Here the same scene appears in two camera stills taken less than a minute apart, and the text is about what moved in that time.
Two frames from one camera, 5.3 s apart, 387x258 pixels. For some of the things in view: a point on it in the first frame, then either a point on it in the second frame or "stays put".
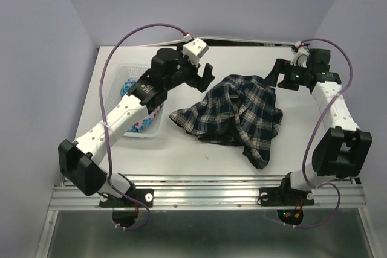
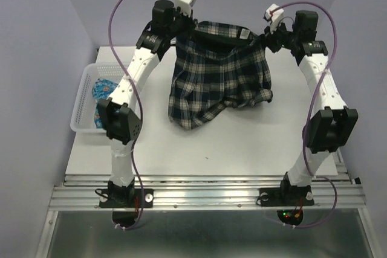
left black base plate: [144, 195] stays put
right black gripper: [281, 66] to [271, 38]
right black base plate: [276, 196] stays put
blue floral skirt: [145, 122] to [101, 89]
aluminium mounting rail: [221, 193] stays put
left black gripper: [197, 81] to [188, 23]
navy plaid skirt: [239, 110] to [216, 64]
